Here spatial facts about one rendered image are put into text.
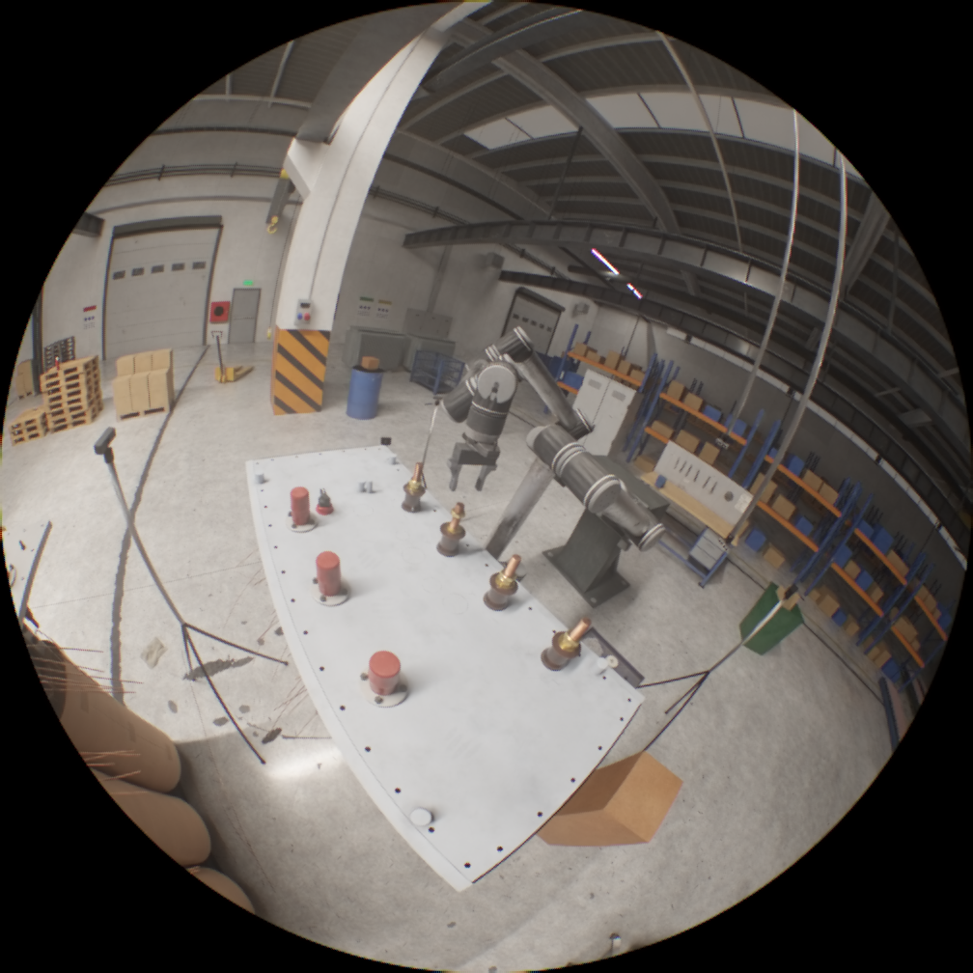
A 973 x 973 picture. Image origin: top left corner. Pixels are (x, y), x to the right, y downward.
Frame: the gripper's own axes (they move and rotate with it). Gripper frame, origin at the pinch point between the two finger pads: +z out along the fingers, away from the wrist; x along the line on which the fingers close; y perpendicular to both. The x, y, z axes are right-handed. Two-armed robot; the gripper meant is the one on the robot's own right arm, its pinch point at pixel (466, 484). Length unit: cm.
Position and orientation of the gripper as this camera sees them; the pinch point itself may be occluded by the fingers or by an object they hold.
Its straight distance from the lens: 99.1
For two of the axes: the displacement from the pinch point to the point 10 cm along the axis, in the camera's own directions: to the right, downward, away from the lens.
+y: -4.2, -5.5, 7.2
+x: -8.6, 0.0, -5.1
